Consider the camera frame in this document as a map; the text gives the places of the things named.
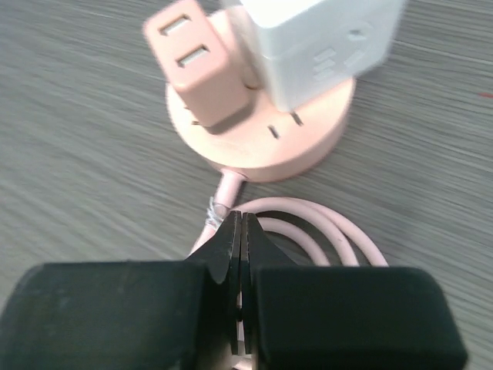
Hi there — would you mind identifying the pink dual USB adapter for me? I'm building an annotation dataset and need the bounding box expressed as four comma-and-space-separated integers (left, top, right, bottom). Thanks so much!
143, 1, 251, 128

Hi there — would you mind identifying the white cube adapter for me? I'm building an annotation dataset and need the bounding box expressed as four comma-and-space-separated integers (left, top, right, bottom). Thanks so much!
221, 0, 407, 112

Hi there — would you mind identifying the pink round socket base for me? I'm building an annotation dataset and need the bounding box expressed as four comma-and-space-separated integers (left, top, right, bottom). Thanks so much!
163, 11, 390, 370

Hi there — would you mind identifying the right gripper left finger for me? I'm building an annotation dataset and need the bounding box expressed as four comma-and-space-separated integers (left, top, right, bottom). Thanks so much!
1, 212, 242, 369

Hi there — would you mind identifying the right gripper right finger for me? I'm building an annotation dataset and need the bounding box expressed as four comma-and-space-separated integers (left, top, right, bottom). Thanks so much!
240, 214, 468, 369

